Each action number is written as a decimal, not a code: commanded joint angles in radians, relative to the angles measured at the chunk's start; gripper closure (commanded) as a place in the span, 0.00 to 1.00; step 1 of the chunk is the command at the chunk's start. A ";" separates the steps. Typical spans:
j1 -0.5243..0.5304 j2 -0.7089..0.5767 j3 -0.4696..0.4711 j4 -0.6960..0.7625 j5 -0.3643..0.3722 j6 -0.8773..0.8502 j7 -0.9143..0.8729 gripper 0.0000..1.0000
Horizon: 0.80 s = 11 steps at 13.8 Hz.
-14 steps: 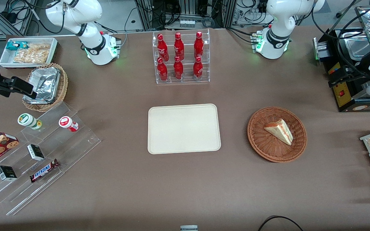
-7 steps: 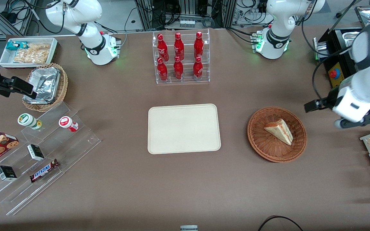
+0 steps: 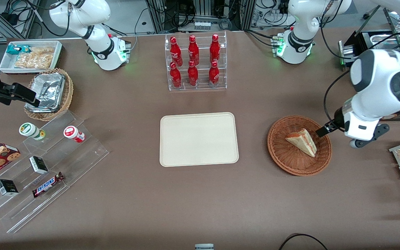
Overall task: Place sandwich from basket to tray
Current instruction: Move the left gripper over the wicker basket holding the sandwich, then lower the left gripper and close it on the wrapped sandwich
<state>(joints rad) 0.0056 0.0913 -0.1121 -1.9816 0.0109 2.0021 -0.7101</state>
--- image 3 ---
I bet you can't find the clear acrylic bottle rack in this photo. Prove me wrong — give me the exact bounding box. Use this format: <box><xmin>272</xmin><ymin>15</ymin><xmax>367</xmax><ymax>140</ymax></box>
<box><xmin>165</xmin><ymin>31</ymin><xmax>228</xmax><ymax>92</ymax></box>

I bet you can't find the Snickers chocolate bar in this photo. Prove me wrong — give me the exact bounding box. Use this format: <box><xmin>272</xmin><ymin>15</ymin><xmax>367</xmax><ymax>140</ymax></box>
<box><xmin>32</xmin><ymin>172</ymin><xmax>65</xmax><ymax>198</ymax></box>

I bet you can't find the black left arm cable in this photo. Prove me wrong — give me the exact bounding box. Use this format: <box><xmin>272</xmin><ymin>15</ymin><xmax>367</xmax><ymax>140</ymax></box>
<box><xmin>323</xmin><ymin>69</ymin><xmax>352</xmax><ymax>132</ymax></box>

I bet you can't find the round brown wicker basket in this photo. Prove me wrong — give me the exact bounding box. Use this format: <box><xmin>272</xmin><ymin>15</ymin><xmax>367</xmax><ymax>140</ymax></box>
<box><xmin>267</xmin><ymin>115</ymin><xmax>333</xmax><ymax>176</ymax></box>

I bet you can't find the red lid white cup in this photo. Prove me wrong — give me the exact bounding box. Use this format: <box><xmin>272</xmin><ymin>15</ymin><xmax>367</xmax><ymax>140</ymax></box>
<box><xmin>63</xmin><ymin>125</ymin><xmax>85</xmax><ymax>143</ymax></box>

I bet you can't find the green lid white cup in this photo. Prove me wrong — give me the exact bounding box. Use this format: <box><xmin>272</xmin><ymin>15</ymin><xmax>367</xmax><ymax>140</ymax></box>
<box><xmin>19</xmin><ymin>122</ymin><xmax>46</xmax><ymax>141</ymax></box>

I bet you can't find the steel warmer pan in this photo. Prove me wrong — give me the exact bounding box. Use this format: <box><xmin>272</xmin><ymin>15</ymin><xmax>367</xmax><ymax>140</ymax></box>
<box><xmin>368</xmin><ymin>33</ymin><xmax>400</xmax><ymax>50</ymax></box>

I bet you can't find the clear acrylic step display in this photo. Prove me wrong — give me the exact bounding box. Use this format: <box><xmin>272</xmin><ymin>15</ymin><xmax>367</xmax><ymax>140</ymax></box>
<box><xmin>0</xmin><ymin>110</ymin><xmax>110</xmax><ymax>234</ymax></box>

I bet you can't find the light tan wicker basket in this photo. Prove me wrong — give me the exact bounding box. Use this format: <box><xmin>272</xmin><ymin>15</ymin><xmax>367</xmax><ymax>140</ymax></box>
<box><xmin>24</xmin><ymin>68</ymin><xmax>74</xmax><ymax>122</ymax></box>

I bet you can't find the dark grey left wrist camera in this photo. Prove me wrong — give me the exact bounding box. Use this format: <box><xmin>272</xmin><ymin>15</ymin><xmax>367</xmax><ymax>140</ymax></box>
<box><xmin>349</xmin><ymin>123</ymin><xmax>390</xmax><ymax>149</ymax></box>

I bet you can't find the triangular sandwich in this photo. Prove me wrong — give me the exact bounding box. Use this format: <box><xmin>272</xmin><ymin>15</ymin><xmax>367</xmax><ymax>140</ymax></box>
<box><xmin>285</xmin><ymin>128</ymin><xmax>317</xmax><ymax>158</ymax></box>

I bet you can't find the white power strip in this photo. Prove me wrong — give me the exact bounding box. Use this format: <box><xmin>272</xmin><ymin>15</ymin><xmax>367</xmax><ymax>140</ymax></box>
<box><xmin>193</xmin><ymin>20</ymin><xmax>212</xmax><ymax>31</ymax></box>

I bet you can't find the black floor cable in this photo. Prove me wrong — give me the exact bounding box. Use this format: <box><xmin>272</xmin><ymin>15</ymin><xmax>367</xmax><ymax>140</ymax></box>
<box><xmin>278</xmin><ymin>233</ymin><xmax>329</xmax><ymax>250</ymax></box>

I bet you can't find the silver foil tray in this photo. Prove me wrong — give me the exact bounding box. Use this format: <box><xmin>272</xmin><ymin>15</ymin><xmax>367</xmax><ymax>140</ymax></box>
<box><xmin>26</xmin><ymin>72</ymin><xmax>65</xmax><ymax>113</ymax></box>

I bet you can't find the teal snack packet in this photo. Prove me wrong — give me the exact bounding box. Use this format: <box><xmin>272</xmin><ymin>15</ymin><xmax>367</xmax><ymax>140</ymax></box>
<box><xmin>6</xmin><ymin>45</ymin><xmax>31</xmax><ymax>56</ymax></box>

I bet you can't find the small black box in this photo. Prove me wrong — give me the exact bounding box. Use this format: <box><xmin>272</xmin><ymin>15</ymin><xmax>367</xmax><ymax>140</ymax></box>
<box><xmin>29</xmin><ymin>156</ymin><xmax>49</xmax><ymax>175</ymax></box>
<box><xmin>0</xmin><ymin>179</ymin><xmax>19</xmax><ymax>197</ymax></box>

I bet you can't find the red cola bottle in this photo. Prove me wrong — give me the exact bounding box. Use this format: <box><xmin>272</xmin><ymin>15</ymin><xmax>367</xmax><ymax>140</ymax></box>
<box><xmin>208</xmin><ymin>61</ymin><xmax>220</xmax><ymax>88</ymax></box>
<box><xmin>187</xmin><ymin>60</ymin><xmax>199</xmax><ymax>87</ymax></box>
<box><xmin>169</xmin><ymin>62</ymin><xmax>182</xmax><ymax>89</ymax></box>
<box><xmin>188</xmin><ymin>35</ymin><xmax>200</xmax><ymax>66</ymax></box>
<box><xmin>170</xmin><ymin>36</ymin><xmax>183</xmax><ymax>67</ymax></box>
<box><xmin>209</xmin><ymin>34</ymin><xmax>221</xmax><ymax>64</ymax></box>

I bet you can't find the black food warmer machine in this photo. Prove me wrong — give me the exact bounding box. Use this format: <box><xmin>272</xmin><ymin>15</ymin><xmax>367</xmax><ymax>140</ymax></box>
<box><xmin>338</xmin><ymin>5</ymin><xmax>400</xmax><ymax>122</ymax></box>

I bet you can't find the beige plastic tray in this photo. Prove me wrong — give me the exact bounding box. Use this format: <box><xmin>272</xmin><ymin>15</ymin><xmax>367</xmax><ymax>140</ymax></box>
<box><xmin>159</xmin><ymin>112</ymin><xmax>240</xmax><ymax>168</ymax></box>

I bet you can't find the clear bag of crackers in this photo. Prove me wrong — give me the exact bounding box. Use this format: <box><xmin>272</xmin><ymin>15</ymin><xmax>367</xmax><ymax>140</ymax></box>
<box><xmin>14</xmin><ymin>47</ymin><xmax>55</xmax><ymax>69</ymax></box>

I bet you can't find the white rectangular snack bin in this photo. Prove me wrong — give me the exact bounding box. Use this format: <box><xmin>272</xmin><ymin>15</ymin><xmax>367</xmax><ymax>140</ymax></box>
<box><xmin>0</xmin><ymin>40</ymin><xmax>64</xmax><ymax>75</ymax></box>

